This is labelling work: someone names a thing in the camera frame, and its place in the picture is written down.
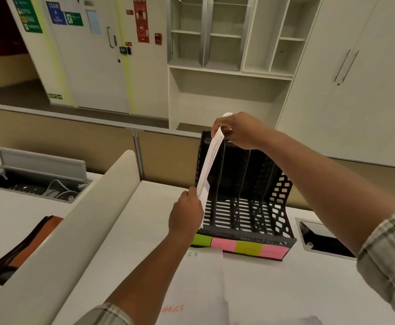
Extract person's right hand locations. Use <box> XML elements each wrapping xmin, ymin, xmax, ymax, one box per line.
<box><xmin>211</xmin><ymin>112</ymin><xmax>273</xmax><ymax>151</ymax></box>

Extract person's left hand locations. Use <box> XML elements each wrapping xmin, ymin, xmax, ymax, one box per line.
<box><xmin>169</xmin><ymin>186</ymin><xmax>205</xmax><ymax>243</ymax></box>

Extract white paper sheet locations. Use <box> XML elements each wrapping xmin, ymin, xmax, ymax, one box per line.
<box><xmin>196</xmin><ymin>112</ymin><xmax>234</xmax><ymax>230</ymax></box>

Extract person's left forearm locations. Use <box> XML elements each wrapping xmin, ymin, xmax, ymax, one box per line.
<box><xmin>103</xmin><ymin>230</ymin><xmax>199</xmax><ymax>317</ymax></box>

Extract person's right forearm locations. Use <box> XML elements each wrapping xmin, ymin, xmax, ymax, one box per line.
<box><xmin>260</xmin><ymin>128</ymin><xmax>395</xmax><ymax>258</ymax></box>

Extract green sticky note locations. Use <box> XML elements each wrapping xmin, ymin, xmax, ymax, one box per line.
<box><xmin>191</xmin><ymin>233</ymin><xmax>213</xmax><ymax>248</ymax></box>
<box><xmin>235</xmin><ymin>240</ymin><xmax>263</xmax><ymax>257</ymax></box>

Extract black plastic file rack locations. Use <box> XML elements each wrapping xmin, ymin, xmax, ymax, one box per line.
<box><xmin>195</xmin><ymin>131</ymin><xmax>297</xmax><ymax>262</ymax></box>

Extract white open shelf unit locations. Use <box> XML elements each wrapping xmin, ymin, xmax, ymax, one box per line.
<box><xmin>166</xmin><ymin>0</ymin><xmax>322</xmax><ymax>134</ymax></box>

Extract pink sticky note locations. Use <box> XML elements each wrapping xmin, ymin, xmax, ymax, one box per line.
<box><xmin>261</xmin><ymin>244</ymin><xmax>290</xmax><ymax>260</ymax></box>
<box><xmin>210</xmin><ymin>236</ymin><xmax>237</xmax><ymax>253</ymax></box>

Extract white paper with handwriting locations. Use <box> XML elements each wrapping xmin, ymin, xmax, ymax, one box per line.
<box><xmin>155</xmin><ymin>248</ymin><xmax>230</xmax><ymax>325</ymax></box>

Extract beige partition panel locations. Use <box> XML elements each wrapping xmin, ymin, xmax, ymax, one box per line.
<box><xmin>0</xmin><ymin>102</ymin><xmax>395</xmax><ymax>211</ymax></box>

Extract beige desk divider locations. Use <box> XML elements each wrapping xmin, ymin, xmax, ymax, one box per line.
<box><xmin>0</xmin><ymin>150</ymin><xmax>141</xmax><ymax>325</ymax></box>

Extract white tall cabinet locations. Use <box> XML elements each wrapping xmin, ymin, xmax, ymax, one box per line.
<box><xmin>275</xmin><ymin>0</ymin><xmax>395</xmax><ymax>170</ymax></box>

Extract white door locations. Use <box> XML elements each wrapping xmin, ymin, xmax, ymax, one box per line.
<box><xmin>42</xmin><ymin>0</ymin><xmax>130</xmax><ymax>114</ymax></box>

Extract plaid left shirt sleeve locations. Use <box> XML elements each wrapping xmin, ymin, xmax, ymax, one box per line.
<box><xmin>73</xmin><ymin>302</ymin><xmax>134</xmax><ymax>325</ymax></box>

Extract plaid shirt sleeve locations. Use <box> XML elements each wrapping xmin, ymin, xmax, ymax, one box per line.
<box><xmin>356</xmin><ymin>206</ymin><xmax>395</xmax><ymax>325</ymax></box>
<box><xmin>73</xmin><ymin>302</ymin><xmax>134</xmax><ymax>325</ymax></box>

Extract orange and black pouch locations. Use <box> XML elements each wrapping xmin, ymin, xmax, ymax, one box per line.
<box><xmin>0</xmin><ymin>215</ymin><xmax>64</xmax><ymax>286</ymax></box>

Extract plaid right shirt sleeve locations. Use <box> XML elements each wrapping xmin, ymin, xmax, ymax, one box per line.
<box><xmin>356</xmin><ymin>206</ymin><xmax>395</xmax><ymax>325</ymax></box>

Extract white cable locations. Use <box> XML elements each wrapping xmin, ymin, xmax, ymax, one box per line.
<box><xmin>44</xmin><ymin>179</ymin><xmax>87</xmax><ymax>202</ymax></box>

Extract metal cabinet handle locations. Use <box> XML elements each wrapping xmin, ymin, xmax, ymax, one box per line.
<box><xmin>334</xmin><ymin>49</ymin><xmax>351</xmax><ymax>86</ymax></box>
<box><xmin>342</xmin><ymin>50</ymin><xmax>360</xmax><ymax>84</ymax></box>

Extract desk cable hatch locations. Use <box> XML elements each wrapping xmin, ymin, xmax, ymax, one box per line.
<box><xmin>295</xmin><ymin>217</ymin><xmax>358</xmax><ymax>261</ymax></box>

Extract red wall sign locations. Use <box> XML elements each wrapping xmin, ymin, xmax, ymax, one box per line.
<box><xmin>133</xmin><ymin>0</ymin><xmax>150</xmax><ymax>44</ymax></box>

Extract grey cable box lid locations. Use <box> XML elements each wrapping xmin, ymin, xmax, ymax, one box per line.
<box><xmin>0</xmin><ymin>147</ymin><xmax>88</xmax><ymax>183</ymax></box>

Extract desk cable tray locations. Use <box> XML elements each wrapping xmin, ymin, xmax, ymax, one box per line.
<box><xmin>0</xmin><ymin>166</ymin><xmax>92</xmax><ymax>204</ymax></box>

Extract blue wall sign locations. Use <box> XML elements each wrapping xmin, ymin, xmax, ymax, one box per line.
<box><xmin>45</xmin><ymin>1</ymin><xmax>67</xmax><ymax>26</ymax></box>

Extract large green wall sign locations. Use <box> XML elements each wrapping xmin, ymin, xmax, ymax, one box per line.
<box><xmin>12</xmin><ymin>0</ymin><xmax>44</xmax><ymax>34</ymax></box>

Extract dark red wall board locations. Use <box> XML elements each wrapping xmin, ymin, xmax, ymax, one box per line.
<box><xmin>0</xmin><ymin>0</ymin><xmax>29</xmax><ymax>57</ymax></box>

